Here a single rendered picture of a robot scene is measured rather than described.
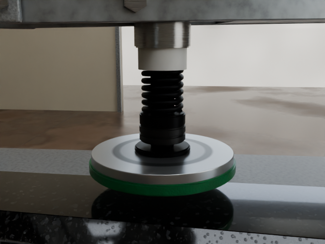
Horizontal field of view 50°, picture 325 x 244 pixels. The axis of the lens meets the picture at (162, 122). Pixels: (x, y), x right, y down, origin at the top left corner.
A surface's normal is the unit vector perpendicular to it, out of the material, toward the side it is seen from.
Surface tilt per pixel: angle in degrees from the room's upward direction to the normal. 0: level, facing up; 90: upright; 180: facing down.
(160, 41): 90
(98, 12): 90
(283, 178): 0
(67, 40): 90
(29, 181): 0
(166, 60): 90
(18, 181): 0
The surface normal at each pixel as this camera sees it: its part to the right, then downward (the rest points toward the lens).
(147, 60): -0.59, 0.18
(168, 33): 0.15, 0.21
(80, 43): -0.10, 0.22
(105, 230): -0.12, -0.54
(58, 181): 0.00, -0.98
